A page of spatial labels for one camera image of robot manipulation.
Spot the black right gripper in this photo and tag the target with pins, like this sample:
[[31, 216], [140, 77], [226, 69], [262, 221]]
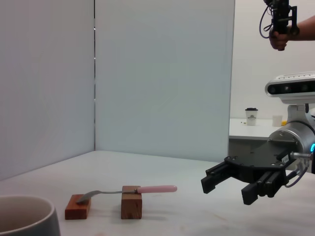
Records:
[[265, 159]]

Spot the grey ceramic mug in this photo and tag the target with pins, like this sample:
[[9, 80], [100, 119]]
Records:
[[29, 214]]

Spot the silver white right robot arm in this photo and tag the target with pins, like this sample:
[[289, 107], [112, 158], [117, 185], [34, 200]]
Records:
[[300, 132]]

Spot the person's forearm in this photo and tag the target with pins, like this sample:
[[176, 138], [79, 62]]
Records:
[[307, 29]]

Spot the paper coffee cup black lid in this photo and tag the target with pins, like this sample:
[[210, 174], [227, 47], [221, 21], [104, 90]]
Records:
[[251, 119]]

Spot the small white cup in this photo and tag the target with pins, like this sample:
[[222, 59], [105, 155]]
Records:
[[276, 121]]

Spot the person's hand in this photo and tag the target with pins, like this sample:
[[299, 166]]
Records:
[[279, 40]]

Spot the light brown arched wooden block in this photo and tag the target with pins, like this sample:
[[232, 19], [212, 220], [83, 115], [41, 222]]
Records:
[[131, 206]]

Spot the wide white partition panel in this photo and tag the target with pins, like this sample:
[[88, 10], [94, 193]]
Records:
[[160, 73]]

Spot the flat reddish wooden block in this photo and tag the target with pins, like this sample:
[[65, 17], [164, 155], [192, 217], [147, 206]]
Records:
[[76, 211]]

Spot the black handheld controller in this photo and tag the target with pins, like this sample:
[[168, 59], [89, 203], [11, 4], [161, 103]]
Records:
[[280, 14]]

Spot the narrow white partition panel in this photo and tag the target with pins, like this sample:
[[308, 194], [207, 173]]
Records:
[[44, 86]]

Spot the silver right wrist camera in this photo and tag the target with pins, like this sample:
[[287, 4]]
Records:
[[288, 88]]

